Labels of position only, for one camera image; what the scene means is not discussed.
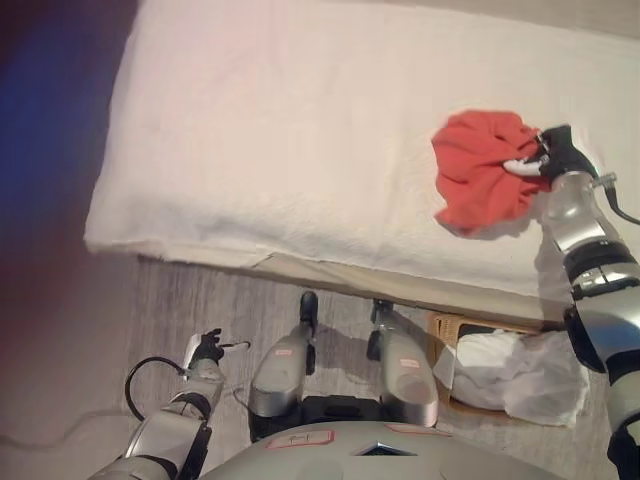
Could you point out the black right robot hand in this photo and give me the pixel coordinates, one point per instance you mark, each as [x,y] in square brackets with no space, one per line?
[562,152]

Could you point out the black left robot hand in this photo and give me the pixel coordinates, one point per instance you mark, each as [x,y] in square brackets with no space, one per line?
[207,350]

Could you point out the red cloth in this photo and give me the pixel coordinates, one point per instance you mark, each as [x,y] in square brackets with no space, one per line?
[475,170]

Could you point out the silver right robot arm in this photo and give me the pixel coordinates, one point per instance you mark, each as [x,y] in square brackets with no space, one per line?
[595,280]

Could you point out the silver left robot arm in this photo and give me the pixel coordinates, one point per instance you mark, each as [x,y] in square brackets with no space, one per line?
[170,430]

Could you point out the low bed with beige base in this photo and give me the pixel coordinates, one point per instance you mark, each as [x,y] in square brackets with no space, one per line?
[400,287]

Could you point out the woven wicker basket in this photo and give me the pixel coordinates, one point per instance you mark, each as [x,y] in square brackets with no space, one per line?
[445,325]

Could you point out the white bed mattress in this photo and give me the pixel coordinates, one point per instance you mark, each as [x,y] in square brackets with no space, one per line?
[275,140]

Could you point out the silver robot body legs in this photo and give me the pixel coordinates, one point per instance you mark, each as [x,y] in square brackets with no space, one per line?
[200,300]

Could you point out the silver left robot leg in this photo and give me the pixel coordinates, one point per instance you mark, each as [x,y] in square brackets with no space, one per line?
[280,370]

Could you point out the silver robot leg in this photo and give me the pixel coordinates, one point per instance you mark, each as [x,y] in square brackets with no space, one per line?
[280,370]
[405,375]

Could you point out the black left robot foot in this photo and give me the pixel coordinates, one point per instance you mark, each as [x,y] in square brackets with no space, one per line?
[309,306]

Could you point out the black robot foot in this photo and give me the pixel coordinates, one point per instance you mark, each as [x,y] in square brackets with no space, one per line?
[382,311]
[309,306]

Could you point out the black right robot foot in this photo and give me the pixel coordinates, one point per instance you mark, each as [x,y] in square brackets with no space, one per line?
[382,311]

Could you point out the silver right robot leg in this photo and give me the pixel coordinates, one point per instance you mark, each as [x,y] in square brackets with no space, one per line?
[405,375]

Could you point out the silver robot torso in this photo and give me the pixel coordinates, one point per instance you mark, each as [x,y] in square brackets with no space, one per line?
[400,460]

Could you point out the crumpled white cloth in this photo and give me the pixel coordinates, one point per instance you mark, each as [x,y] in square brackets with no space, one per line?
[520,375]

